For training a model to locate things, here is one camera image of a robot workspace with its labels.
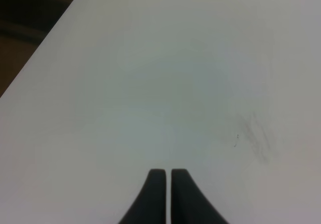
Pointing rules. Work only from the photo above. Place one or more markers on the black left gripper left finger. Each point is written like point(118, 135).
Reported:
point(150, 204)

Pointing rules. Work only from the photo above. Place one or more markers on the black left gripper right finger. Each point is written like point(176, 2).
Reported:
point(188, 204)

